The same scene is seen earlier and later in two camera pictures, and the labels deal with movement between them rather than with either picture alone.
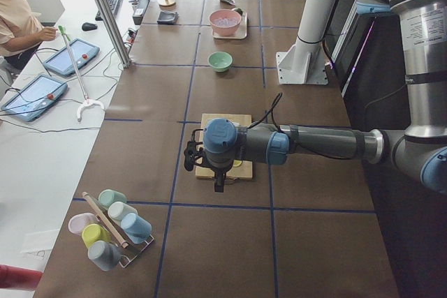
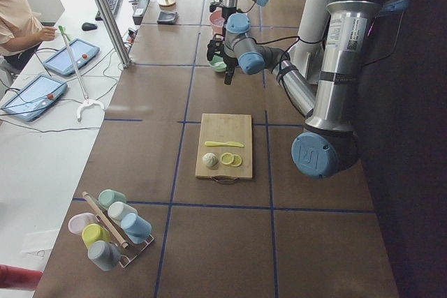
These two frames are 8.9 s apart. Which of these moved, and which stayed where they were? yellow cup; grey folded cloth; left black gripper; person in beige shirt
Moved: left black gripper
Stayed: person in beige shirt; grey folded cloth; yellow cup
